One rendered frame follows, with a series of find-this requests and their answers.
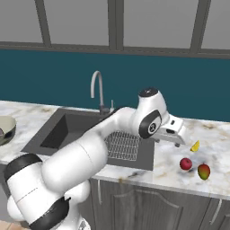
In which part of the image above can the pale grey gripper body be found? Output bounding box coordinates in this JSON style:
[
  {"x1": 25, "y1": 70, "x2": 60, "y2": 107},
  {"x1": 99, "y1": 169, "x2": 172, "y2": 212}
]
[{"x1": 154, "y1": 127, "x2": 188, "y2": 147}]

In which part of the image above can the dark grey sink basin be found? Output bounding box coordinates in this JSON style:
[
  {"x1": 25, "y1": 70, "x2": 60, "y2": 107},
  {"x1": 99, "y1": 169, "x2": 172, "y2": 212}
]
[{"x1": 21, "y1": 107, "x2": 156, "y2": 172}]

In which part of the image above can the cream bowl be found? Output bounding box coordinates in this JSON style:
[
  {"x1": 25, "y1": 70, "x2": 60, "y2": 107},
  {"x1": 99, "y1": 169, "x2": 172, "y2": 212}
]
[{"x1": 0, "y1": 115, "x2": 17, "y2": 146}]

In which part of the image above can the yellow lemon wedge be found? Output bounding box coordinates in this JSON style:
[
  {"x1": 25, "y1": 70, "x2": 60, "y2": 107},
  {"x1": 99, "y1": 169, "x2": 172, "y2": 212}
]
[{"x1": 190, "y1": 139, "x2": 201, "y2": 153}]

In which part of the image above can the red apple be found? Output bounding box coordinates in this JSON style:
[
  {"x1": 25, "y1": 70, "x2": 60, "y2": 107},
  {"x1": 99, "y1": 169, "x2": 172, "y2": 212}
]
[{"x1": 179, "y1": 157, "x2": 193, "y2": 172}]

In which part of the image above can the red green mango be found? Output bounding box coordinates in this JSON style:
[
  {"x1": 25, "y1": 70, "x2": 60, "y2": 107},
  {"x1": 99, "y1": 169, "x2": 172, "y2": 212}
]
[{"x1": 197, "y1": 163, "x2": 212, "y2": 181}]

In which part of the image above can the grey cupboard door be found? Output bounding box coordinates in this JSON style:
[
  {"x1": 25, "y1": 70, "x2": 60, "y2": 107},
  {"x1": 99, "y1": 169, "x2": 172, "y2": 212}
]
[
  {"x1": 199, "y1": 197, "x2": 230, "y2": 230},
  {"x1": 89, "y1": 178, "x2": 212, "y2": 230}
]

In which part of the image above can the silver curved tap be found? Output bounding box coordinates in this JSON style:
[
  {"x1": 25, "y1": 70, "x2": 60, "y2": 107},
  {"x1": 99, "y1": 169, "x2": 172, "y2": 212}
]
[{"x1": 90, "y1": 70, "x2": 116, "y2": 117}]

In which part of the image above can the wire sink rack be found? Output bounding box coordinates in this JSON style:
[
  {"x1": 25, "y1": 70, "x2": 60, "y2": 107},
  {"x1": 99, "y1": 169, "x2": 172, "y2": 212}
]
[{"x1": 103, "y1": 130, "x2": 142, "y2": 163}]

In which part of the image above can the silver cupboard door handle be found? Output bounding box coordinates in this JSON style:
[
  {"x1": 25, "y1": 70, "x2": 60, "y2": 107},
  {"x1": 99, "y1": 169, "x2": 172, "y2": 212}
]
[
  {"x1": 208, "y1": 199, "x2": 223, "y2": 226},
  {"x1": 96, "y1": 179, "x2": 103, "y2": 207}
]

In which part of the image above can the grey window frame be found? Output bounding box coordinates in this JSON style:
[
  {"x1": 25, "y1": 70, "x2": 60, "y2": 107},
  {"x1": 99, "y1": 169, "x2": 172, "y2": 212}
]
[{"x1": 0, "y1": 0, "x2": 230, "y2": 59}]

